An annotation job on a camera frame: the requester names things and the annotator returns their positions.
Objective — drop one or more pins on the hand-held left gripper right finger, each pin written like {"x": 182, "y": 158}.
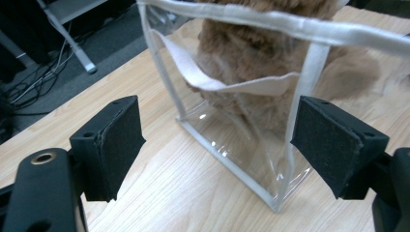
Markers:
{"x": 332, "y": 141}

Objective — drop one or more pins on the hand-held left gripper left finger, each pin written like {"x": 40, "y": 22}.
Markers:
{"x": 112, "y": 151}

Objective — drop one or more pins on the clear bag with white trim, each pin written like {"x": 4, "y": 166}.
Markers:
{"x": 316, "y": 61}

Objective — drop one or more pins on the brown fluffy plush cloth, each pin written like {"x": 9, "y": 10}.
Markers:
{"x": 245, "y": 48}

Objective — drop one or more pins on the grey metal stand leg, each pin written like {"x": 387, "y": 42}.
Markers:
{"x": 75, "y": 48}

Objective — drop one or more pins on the grey shelf board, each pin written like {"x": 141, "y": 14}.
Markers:
{"x": 74, "y": 8}

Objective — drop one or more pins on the dark cabinet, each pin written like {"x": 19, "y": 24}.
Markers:
{"x": 22, "y": 22}

